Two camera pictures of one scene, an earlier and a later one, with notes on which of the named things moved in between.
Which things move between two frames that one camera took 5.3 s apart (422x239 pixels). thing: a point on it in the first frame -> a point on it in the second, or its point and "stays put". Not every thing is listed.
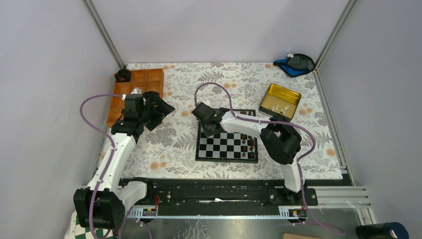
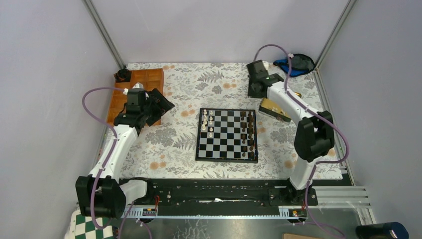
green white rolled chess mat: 75,231 stays put
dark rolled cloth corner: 123,75 stays put
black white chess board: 227,147 stays put
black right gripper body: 208,132 -> 251,91
